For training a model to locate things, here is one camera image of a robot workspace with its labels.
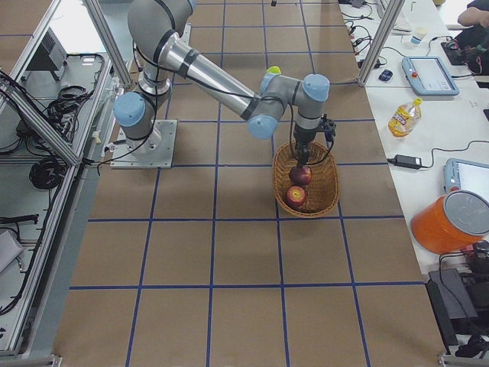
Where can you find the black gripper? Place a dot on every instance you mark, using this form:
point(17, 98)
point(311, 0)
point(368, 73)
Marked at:
point(304, 138)

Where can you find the dark red apple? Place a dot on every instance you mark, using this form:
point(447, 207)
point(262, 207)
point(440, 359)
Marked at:
point(301, 176)

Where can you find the green apple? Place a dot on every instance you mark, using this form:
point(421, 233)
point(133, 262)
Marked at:
point(275, 70)

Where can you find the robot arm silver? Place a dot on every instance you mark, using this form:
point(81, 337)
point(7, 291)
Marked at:
point(156, 28)

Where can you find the wicker basket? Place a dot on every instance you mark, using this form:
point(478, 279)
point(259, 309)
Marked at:
point(321, 193)

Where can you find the black power adapter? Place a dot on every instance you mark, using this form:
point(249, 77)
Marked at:
point(405, 161)

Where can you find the orange juice bottle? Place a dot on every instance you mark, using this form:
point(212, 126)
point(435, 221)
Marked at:
point(405, 119)

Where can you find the teach pendant blue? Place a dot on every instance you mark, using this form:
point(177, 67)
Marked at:
point(428, 76)

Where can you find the orange bucket grey lid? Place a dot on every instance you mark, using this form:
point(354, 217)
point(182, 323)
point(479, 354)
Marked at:
point(452, 222)

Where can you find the paper cup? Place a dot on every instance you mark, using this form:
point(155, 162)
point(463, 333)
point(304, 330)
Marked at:
point(418, 35)

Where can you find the aluminium frame post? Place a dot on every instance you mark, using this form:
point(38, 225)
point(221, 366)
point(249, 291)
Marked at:
point(391, 13)

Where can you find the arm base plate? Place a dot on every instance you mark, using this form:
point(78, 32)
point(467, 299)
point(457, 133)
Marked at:
point(157, 151)

